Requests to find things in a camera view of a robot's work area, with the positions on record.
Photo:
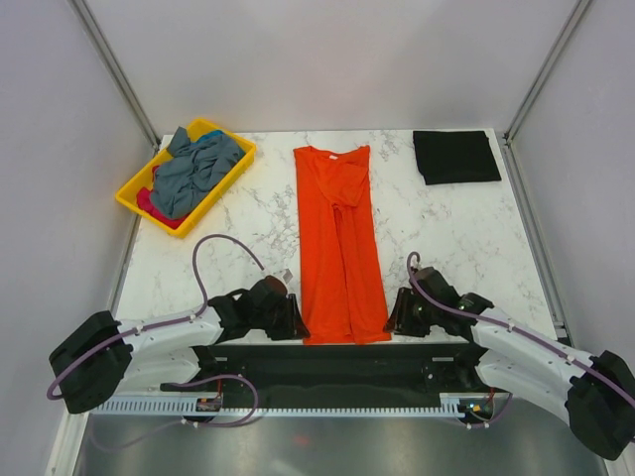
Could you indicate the orange t shirt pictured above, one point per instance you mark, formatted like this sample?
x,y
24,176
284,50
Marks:
x,y
342,295

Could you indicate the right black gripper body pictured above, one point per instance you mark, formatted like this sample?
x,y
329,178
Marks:
x,y
426,315

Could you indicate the aluminium frame post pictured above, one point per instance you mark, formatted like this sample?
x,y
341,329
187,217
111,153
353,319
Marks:
x,y
549,64
94,32

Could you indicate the pink red t shirt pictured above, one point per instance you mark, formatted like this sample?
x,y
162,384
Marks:
x,y
163,203

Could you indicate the right aluminium frame post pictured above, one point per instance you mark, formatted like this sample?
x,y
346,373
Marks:
x,y
549,64

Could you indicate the folded black t shirt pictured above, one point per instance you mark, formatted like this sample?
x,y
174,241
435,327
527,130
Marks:
x,y
454,157

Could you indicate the left aluminium frame post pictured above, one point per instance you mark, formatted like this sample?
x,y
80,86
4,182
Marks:
x,y
94,32

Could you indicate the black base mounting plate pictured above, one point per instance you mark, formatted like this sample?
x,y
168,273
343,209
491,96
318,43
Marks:
x,y
347,376

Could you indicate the teal blue t shirt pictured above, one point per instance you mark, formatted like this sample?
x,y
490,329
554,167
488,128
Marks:
x,y
208,136

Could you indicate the grey t shirt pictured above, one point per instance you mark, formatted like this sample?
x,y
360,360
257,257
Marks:
x,y
201,167

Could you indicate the white slotted cable duct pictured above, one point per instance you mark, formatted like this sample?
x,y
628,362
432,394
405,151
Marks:
x,y
190,406

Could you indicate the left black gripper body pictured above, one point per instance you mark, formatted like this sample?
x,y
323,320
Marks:
x,y
274,323

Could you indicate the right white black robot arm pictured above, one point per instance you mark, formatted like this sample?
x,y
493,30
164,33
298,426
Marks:
x,y
593,395

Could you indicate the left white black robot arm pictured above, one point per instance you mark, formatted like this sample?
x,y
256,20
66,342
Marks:
x,y
105,357

